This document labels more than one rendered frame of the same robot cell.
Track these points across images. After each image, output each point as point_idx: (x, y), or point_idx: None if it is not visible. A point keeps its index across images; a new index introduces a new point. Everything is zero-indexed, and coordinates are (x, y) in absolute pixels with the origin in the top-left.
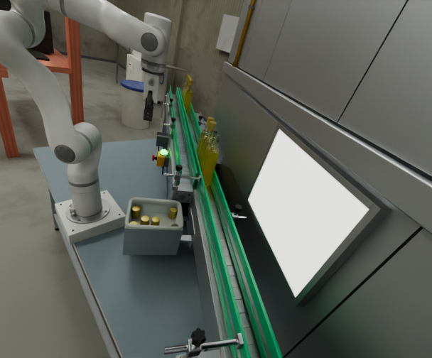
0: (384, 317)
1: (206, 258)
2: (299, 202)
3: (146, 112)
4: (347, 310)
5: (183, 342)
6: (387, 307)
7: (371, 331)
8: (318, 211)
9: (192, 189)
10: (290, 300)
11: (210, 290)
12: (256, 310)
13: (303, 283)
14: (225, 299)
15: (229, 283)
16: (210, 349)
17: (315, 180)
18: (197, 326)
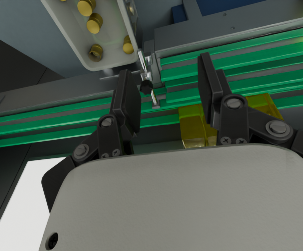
0: None
1: (51, 102)
2: (43, 212)
3: (110, 113)
4: (5, 189)
5: (44, 54)
6: None
7: None
8: (22, 222)
9: (158, 82)
10: (43, 151)
11: (25, 105)
12: (19, 136)
13: (25, 173)
14: (12, 121)
15: (9, 132)
16: (9, 94)
17: (30, 242)
18: (62, 63)
